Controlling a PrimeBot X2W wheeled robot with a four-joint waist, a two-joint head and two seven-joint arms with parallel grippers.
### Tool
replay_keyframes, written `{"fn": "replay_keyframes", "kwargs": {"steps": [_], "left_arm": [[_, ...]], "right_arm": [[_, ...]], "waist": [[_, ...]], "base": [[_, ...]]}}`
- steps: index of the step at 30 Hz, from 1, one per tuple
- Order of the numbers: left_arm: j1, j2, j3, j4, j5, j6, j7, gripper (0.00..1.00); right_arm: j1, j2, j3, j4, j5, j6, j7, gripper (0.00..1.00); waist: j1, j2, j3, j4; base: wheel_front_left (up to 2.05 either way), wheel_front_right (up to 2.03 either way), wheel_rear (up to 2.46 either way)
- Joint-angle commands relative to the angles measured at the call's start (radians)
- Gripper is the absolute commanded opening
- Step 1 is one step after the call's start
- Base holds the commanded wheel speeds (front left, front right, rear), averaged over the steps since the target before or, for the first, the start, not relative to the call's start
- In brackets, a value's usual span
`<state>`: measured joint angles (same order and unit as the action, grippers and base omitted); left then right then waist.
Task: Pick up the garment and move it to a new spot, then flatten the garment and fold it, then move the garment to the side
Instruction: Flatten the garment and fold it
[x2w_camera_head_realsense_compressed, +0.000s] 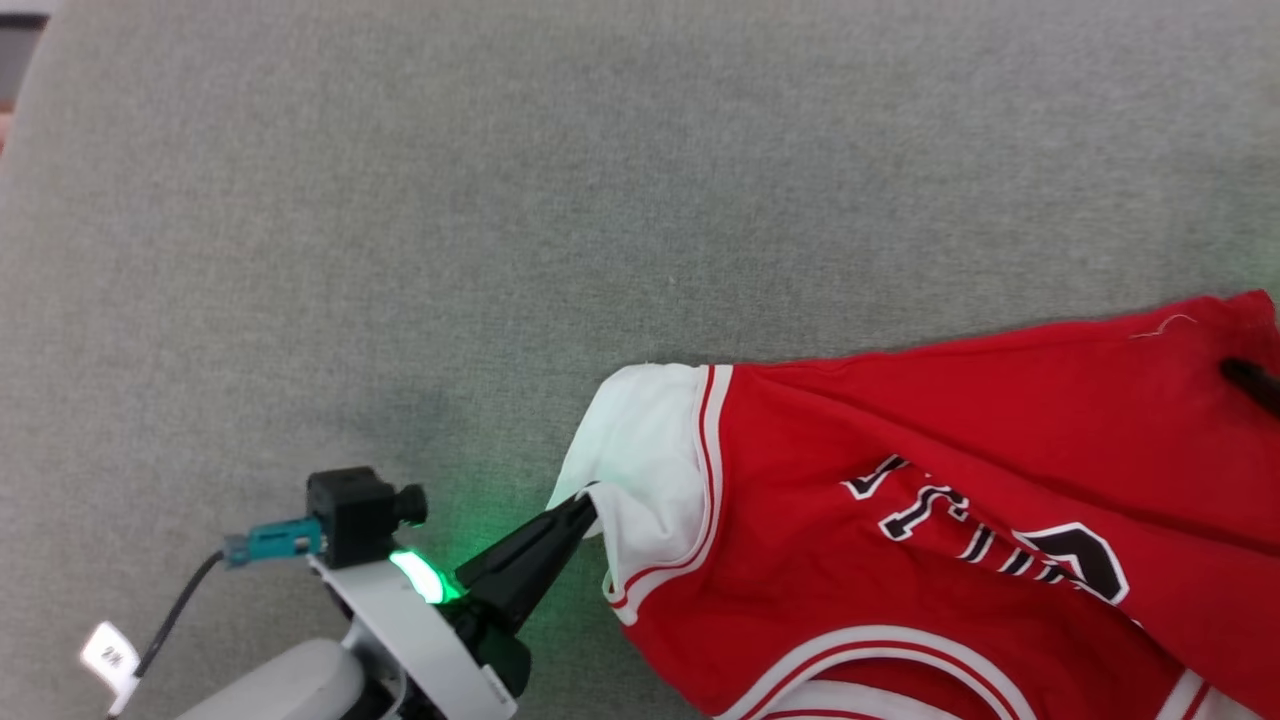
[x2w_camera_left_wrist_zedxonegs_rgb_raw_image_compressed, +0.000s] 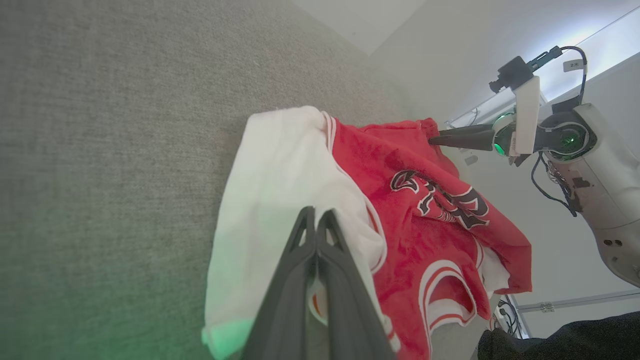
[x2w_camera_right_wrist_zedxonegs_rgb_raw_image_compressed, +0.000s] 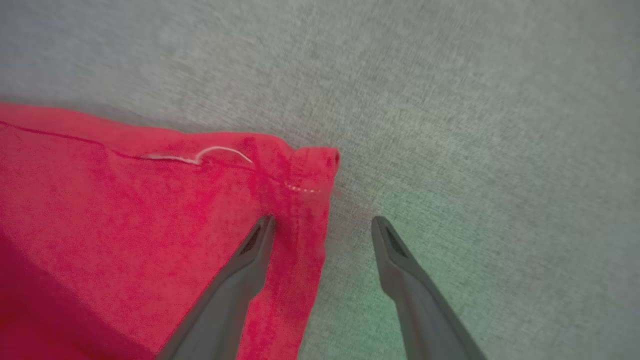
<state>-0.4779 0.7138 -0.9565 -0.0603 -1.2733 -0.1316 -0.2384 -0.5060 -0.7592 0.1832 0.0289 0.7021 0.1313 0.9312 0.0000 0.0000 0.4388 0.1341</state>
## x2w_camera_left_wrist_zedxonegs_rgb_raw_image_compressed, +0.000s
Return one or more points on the red basketball jersey number 23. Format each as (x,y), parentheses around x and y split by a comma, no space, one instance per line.
(280,175)

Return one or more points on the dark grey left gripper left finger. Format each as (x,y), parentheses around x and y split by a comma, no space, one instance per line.
(290,300)

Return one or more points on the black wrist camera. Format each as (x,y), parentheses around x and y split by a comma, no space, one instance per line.
(515,72)

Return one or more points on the grey fabric sofa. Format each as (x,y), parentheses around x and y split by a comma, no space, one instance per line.
(100,150)

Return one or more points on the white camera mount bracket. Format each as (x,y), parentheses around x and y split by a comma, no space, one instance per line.
(527,115)

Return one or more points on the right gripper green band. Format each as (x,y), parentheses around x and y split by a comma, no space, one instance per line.
(504,135)

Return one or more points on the black fabric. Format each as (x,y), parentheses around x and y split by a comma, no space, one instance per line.
(565,340)

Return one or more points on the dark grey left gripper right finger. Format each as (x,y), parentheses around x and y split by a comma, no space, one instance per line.
(345,305)

